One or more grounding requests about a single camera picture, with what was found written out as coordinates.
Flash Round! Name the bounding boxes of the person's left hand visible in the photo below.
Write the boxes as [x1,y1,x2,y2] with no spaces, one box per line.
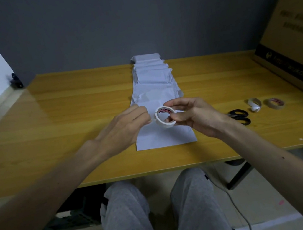
[90,103,156,157]

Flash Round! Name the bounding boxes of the person's right hand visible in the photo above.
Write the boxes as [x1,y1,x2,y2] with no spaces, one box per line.
[162,91,232,145]

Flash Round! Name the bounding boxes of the white masking tape roll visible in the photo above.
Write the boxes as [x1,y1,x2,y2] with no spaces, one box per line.
[154,104,179,130]

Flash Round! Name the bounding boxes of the person's right forearm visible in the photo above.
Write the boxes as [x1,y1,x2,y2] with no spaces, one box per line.
[217,109,303,230]

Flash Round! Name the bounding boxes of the person's left forearm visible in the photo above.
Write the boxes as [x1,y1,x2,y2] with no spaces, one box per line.
[0,137,120,230]

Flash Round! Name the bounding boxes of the crumpled white paper-wrapped packet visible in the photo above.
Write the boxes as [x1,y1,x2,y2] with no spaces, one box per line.
[128,80,186,111]

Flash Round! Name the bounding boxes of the loose white tape strip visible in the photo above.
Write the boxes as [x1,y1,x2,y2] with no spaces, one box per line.
[247,97,263,113]

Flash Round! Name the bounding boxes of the black table leg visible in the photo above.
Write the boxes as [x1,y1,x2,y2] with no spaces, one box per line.
[222,158,256,191]

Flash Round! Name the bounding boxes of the grey trousers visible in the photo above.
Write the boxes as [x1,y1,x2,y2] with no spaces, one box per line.
[90,163,239,230]

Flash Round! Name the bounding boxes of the small beige tape roll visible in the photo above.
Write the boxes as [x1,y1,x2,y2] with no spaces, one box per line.
[263,96,286,112]

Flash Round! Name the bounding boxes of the black plastic crate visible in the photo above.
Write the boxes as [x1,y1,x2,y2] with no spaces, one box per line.
[37,194,111,230]

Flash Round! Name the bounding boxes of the black clamp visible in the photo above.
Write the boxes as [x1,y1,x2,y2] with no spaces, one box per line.
[9,72,24,90]

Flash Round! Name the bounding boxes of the large brown cardboard box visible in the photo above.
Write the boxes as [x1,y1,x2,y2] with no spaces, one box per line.
[244,0,303,117]

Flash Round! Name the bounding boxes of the black-handled scissors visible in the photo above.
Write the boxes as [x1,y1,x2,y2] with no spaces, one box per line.
[227,107,252,128]

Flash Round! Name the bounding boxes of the grey cable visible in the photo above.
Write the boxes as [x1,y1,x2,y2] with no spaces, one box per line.
[209,172,252,230]

